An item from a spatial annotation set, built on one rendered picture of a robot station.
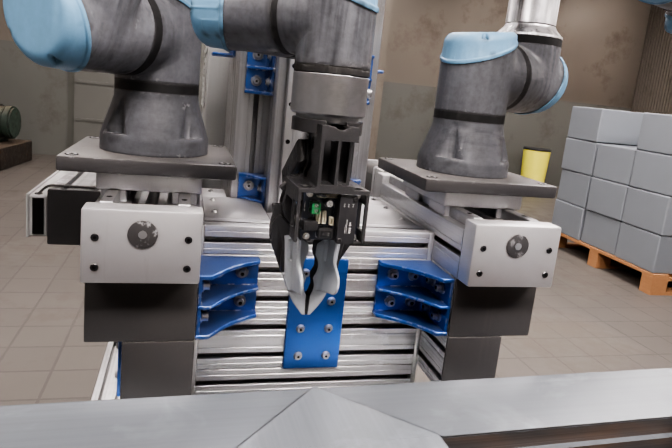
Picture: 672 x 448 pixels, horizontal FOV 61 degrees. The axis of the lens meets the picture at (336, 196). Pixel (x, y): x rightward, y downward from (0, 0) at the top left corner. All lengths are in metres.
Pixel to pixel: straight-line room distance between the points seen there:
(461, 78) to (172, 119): 0.44
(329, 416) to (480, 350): 0.41
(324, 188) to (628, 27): 9.49
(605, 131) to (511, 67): 4.00
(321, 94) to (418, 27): 7.64
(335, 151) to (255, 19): 0.15
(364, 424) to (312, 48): 0.34
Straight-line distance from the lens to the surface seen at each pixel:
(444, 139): 0.93
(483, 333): 0.90
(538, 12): 1.07
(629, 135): 5.08
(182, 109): 0.82
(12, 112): 6.88
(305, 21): 0.55
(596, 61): 9.60
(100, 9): 0.72
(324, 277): 0.62
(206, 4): 0.61
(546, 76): 1.05
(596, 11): 9.59
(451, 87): 0.94
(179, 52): 0.82
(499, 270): 0.83
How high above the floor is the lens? 1.15
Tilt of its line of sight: 11 degrees down
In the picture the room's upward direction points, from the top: 6 degrees clockwise
